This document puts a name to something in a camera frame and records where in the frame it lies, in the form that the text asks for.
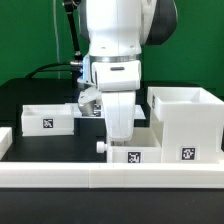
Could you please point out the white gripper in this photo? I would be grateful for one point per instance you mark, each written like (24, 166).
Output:
(118, 107)

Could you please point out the white drawer with knob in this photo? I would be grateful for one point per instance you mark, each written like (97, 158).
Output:
(144, 147)

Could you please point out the white drawer cabinet box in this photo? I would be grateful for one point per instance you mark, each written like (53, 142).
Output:
(188, 123)

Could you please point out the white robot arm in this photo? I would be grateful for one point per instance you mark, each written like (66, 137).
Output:
(117, 29)

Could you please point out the rear white drawer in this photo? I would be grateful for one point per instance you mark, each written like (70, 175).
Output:
(47, 120)

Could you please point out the white marker sheet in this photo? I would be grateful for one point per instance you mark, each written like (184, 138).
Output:
(99, 112)

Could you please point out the white left fence block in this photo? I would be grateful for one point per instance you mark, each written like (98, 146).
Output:
(5, 140)

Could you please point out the white front fence rail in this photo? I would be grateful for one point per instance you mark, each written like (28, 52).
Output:
(110, 175)

